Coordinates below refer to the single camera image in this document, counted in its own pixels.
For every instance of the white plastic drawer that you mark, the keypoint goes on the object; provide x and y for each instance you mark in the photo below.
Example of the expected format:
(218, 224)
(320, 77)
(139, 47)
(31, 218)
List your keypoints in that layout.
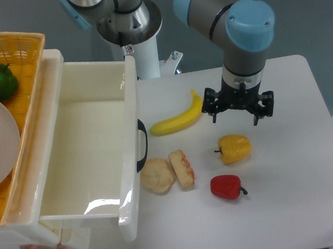
(92, 179)

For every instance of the square bread slice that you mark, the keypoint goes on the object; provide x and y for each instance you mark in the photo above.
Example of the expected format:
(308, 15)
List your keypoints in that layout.
(182, 168)

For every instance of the black drawer handle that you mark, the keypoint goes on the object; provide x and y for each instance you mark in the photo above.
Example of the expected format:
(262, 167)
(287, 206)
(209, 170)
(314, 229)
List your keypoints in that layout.
(143, 145)

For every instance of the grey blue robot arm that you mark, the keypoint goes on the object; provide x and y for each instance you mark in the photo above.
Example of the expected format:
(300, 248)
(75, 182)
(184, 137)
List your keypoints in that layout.
(244, 29)

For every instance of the yellow banana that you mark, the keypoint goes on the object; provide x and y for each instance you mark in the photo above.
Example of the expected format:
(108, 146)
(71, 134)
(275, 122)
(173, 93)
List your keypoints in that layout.
(181, 121)

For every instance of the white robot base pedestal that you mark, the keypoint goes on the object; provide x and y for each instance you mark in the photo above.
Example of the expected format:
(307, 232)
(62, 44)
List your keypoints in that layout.
(135, 34)

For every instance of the round bread bun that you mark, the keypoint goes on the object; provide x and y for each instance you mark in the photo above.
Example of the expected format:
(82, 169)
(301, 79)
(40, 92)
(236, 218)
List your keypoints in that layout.
(157, 175)

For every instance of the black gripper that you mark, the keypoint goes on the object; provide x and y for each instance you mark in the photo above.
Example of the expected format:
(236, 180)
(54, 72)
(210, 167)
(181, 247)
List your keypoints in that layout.
(240, 93)

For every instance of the red bell pepper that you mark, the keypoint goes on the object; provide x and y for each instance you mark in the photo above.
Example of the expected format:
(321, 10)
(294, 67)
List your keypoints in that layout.
(227, 187)

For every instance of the yellow woven basket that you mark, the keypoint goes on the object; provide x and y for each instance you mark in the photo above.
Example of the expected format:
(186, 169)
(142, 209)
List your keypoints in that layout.
(20, 59)

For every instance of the yellow bell pepper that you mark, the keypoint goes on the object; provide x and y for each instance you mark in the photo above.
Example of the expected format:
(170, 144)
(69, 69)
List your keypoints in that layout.
(233, 148)

